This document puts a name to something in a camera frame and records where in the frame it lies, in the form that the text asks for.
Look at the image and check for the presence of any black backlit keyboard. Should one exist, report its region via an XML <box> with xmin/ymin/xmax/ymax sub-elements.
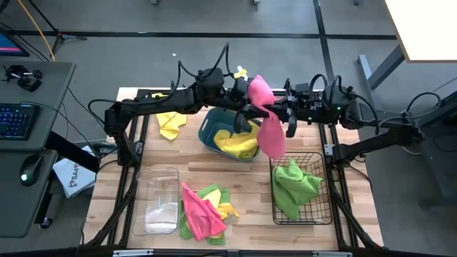
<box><xmin>0</xmin><ymin>102</ymin><xmax>41</xmax><ymax>141</ymax></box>

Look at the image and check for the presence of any teal plastic basket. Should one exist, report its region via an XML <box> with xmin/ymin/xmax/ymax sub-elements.
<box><xmin>198</xmin><ymin>106</ymin><xmax>263</xmax><ymax>163</ymax></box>

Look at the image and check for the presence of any computer monitor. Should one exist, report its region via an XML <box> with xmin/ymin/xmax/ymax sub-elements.
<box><xmin>0</xmin><ymin>31</ymin><xmax>31</xmax><ymax>58</ymax></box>

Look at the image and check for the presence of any silver metal bracket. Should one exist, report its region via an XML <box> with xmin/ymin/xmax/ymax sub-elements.
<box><xmin>312</xmin><ymin>251</ymin><xmax>353</xmax><ymax>257</ymax></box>
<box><xmin>112</xmin><ymin>248</ymin><xmax>155</xmax><ymax>257</ymax></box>

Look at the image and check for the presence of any black wire basket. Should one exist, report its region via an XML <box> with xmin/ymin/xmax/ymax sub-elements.
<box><xmin>268</xmin><ymin>151</ymin><xmax>333</xmax><ymax>226</ymax></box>

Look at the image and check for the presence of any grey office desk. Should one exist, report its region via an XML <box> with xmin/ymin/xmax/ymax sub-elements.
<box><xmin>0</xmin><ymin>60</ymin><xmax>77</xmax><ymax>238</ymax></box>

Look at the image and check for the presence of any black equipment case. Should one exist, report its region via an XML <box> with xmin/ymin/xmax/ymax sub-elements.
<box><xmin>424</xmin><ymin>91</ymin><xmax>457</xmax><ymax>126</ymax></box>

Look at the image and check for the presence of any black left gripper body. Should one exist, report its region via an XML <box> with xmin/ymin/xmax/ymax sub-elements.
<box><xmin>228</xmin><ymin>77</ymin><xmax>253</xmax><ymax>109</ymax></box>

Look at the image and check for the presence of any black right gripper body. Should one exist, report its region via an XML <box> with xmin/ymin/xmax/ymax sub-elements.
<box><xmin>294</xmin><ymin>93</ymin><xmax>326</xmax><ymax>124</ymax></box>

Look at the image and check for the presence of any white printed booklet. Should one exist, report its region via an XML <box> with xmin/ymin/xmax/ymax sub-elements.
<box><xmin>52</xmin><ymin>156</ymin><xmax>97</xmax><ymax>198</ymax></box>

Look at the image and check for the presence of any grey metal desk leg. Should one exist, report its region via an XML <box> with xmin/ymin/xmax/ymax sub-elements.
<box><xmin>358</xmin><ymin>44</ymin><xmax>406</xmax><ymax>124</ymax></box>

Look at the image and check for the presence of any black computer mouse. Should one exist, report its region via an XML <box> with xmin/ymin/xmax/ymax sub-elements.
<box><xmin>19</xmin><ymin>153</ymin><xmax>44</xmax><ymax>187</ymax></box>

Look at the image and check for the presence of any black tripod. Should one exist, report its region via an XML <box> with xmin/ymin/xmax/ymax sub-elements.
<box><xmin>26</xmin><ymin>0</ymin><xmax>88</xmax><ymax>54</ymax></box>

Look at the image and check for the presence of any yellow microfiber towel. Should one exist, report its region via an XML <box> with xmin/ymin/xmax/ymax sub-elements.
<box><xmin>201</xmin><ymin>188</ymin><xmax>241</xmax><ymax>239</ymax></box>
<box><xmin>213</xmin><ymin>121</ymin><xmax>261</xmax><ymax>161</ymax></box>
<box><xmin>155</xmin><ymin>93</ymin><xmax>189</xmax><ymax>141</ymax></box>

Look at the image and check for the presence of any black aluminium table frame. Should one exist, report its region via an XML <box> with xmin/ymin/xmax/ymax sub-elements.
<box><xmin>79</xmin><ymin>79</ymin><xmax>386</xmax><ymax>257</ymax></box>

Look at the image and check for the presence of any black clamp mount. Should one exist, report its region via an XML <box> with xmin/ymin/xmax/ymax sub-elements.
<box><xmin>2</xmin><ymin>64</ymin><xmax>44</xmax><ymax>93</ymax></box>

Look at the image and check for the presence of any yellow cable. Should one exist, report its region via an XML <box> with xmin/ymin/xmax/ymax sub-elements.
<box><xmin>16</xmin><ymin>0</ymin><xmax>56</xmax><ymax>62</ymax></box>

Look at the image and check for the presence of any clear spray bottle white head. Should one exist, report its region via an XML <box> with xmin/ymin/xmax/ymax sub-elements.
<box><xmin>233</xmin><ymin>65</ymin><xmax>249</xmax><ymax>81</ymax></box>

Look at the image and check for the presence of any pink microfiber towel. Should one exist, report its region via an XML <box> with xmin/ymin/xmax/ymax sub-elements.
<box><xmin>247</xmin><ymin>74</ymin><xmax>287</xmax><ymax>161</ymax></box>
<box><xmin>181</xmin><ymin>181</ymin><xmax>228</xmax><ymax>242</ymax></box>

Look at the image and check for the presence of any clear plastic bin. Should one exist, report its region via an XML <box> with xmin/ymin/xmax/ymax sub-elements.
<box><xmin>132</xmin><ymin>166</ymin><xmax>181</xmax><ymax>237</ymax></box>

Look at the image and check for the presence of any light tabletop desk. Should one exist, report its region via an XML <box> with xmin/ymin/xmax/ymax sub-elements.
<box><xmin>384</xmin><ymin>0</ymin><xmax>457</xmax><ymax>64</ymax></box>

